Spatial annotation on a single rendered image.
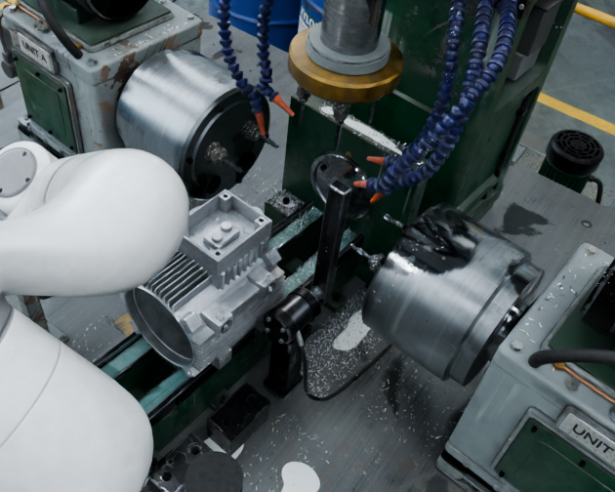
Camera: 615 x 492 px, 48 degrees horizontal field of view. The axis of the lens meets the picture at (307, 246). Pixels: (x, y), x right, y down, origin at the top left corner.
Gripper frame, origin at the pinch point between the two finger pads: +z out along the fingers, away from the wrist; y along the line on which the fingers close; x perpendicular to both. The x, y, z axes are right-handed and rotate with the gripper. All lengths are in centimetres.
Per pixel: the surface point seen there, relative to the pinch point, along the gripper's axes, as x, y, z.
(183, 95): 26.8, -21.6, 9.6
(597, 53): 229, -22, 260
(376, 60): 44.3, 11.8, -3.5
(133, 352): -13.8, 1.4, 13.2
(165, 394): -15.2, 11.2, 12.4
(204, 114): 26.0, -15.5, 10.0
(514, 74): 67, 22, 24
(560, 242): 59, 41, 69
